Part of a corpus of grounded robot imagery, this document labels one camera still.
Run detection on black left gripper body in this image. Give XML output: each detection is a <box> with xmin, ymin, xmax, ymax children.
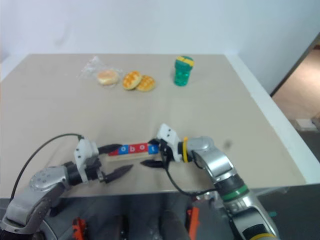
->
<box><xmin>85</xmin><ymin>154</ymin><xmax>108</xmax><ymax>184</ymax></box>

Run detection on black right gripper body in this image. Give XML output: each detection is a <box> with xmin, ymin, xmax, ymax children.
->
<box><xmin>158</xmin><ymin>139</ymin><xmax>176</xmax><ymax>166</ymax></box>

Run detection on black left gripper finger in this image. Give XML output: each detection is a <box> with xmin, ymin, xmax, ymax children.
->
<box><xmin>97</xmin><ymin>143</ymin><xmax>124</xmax><ymax>155</ymax></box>
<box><xmin>103</xmin><ymin>164</ymin><xmax>134</xmax><ymax>185</ymax></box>

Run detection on wooden letter tray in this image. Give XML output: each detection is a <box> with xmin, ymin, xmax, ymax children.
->
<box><xmin>107</xmin><ymin>151</ymin><xmax>158</xmax><ymax>163</ymax></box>

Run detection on red and clear fitting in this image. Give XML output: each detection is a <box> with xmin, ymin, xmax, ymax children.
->
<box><xmin>191</xmin><ymin>193</ymin><xmax>214</xmax><ymax>203</ymax></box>

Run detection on golden pineapple bun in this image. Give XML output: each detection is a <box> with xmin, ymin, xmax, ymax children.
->
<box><xmin>136</xmin><ymin>75</ymin><xmax>157</xmax><ymax>93</ymax></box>
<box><xmin>122</xmin><ymin>70</ymin><xmax>143</xmax><ymax>91</ymax></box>

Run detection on beige table cover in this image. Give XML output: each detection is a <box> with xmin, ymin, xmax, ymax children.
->
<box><xmin>0</xmin><ymin>53</ymin><xmax>307</xmax><ymax>199</ymax></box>

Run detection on orange and black clamp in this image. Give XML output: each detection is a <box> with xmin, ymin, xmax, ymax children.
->
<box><xmin>71</xmin><ymin>216</ymin><xmax>89</xmax><ymax>240</ymax></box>

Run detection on pale round bun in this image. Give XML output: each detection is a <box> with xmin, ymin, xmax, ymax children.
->
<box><xmin>96</xmin><ymin>70</ymin><xmax>119</xmax><ymax>86</ymax></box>

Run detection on green bottle with yellow lid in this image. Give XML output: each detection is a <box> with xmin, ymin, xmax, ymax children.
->
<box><xmin>173</xmin><ymin>55</ymin><xmax>196</xmax><ymax>88</ymax></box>

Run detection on clear plastic bun wrapper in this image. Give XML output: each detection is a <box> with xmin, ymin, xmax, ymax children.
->
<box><xmin>79</xmin><ymin>55</ymin><xmax>124</xmax><ymax>87</ymax></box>

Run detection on pale box on floor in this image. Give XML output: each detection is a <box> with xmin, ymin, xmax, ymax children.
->
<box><xmin>295</xmin><ymin>117</ymin><xmax>319</xmax><ymax>131</ymax></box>

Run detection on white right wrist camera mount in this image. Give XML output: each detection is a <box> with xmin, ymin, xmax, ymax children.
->
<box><xmin>155</xmin><ymin>122</ymin><xmax>185</xmax><ymax>163</ymax></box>

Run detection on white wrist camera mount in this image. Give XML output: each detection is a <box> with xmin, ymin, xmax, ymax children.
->
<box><xmin>155</xmin><ymin>122</ymin><xmax>185</xmax><ymax>163</ymax></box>
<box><xmin>73</xmin><ymin>138</ymin><xmax>100</xmax><ymax>185</ymax></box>

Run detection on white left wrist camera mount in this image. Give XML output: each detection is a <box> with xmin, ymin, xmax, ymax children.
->
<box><xmin>73</xmin><ymin>138</ymin><xmax>100</xmax><ymax>185</ymax></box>

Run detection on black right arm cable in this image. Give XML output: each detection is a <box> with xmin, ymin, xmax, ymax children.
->
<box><xmin>160</xmin><ymin>142</ymin><xmax>221</xmax><ymax>197</ymax></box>

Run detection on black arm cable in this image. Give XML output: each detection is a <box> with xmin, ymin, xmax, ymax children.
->
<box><xmin>10</xmin><ymin>132</ymin><xmax>85</xmax><ymax>201</ymax></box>
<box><xmin>160</xmin><ymin>142</ymin><xmax>221</xmax><ymax>197</ymax></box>

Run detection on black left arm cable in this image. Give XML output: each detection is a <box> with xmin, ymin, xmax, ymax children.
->
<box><xmin>10</xmin><ymin>132</ymin><xmax>85</xmax><ymax>201</ymax></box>

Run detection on orange bracket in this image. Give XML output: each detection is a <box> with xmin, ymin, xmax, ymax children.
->
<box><xmin>185</xmin><ymin>206</ymin><xmax>201</xmax><ymax>240</ymax></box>

